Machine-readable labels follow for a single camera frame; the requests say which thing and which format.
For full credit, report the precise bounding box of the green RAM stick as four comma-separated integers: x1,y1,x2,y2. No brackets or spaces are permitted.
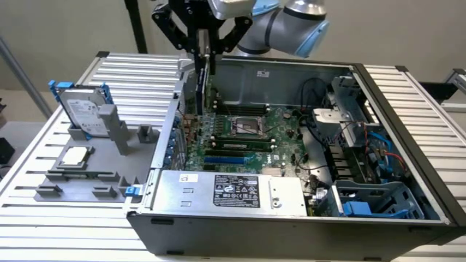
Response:
212,141,274,152

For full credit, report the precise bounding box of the blue disk carrier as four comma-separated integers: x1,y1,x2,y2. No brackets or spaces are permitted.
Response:
47,79,116,140

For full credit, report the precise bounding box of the black expansion slot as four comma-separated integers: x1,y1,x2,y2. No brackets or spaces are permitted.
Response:
203,148,257,158

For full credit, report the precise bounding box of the blue expansion slot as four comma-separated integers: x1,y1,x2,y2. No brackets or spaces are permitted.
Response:
203,156,246,165

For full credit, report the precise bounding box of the blue case latch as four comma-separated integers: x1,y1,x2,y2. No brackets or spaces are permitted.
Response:
124,184,143,198

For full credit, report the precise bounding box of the grey disk bay blue clip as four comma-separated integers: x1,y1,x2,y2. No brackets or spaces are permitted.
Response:
329,179,427,220

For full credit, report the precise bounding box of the black graphics card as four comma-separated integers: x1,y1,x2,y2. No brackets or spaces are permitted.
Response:
195,29,216,116

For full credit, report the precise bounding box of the grey parts rack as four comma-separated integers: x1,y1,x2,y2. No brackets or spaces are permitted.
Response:
34,105,162,204

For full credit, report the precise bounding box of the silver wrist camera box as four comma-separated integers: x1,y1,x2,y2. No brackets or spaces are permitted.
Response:
210,0,255,20

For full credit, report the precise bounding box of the grey aluminium frame post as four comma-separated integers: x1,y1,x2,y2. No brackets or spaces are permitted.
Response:
0,34,52,118

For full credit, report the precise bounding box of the CPU socket metal frame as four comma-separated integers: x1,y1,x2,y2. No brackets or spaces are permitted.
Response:
226,115,267,137

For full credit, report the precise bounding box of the black box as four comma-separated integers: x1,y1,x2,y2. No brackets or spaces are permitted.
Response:
0,137,16,165

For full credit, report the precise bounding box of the black open PC case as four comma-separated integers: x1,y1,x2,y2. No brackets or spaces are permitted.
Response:
126,53,459,257

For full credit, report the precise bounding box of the black wire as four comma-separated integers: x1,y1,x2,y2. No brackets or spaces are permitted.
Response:
299,78,331,110

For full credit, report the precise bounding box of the metal drive cage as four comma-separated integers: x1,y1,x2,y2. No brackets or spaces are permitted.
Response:
311,75,382,150

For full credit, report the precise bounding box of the blue wire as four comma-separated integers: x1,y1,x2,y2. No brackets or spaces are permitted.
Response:
366,130,395,180

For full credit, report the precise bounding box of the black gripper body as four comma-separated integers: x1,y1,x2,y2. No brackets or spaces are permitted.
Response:
170,0,234,31

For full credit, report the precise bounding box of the silver hard disk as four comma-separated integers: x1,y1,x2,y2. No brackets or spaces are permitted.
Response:
59,87,111,138

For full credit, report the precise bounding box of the black RAM slot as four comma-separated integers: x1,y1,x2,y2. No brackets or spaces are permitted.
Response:
214,103,271,116

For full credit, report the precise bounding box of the aluminium profile rail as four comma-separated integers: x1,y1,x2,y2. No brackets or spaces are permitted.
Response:
438,68,466,111

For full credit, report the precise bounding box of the silver CPU chip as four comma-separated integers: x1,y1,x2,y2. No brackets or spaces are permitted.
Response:
59,146,95,166

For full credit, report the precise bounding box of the green motherboard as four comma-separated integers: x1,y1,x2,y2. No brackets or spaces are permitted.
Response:
180,105,311,176

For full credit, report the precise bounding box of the black vertical pole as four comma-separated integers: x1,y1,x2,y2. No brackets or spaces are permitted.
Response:
124,0,148,54

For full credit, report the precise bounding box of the red wire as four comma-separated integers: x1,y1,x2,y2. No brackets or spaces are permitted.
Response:
385,152,407,172

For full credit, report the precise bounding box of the small silver heatsink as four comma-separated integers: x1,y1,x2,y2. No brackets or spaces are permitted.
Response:
262,166,285,178

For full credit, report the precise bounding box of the silver power supply unit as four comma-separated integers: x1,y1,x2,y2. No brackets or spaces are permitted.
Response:
150,170,310,217

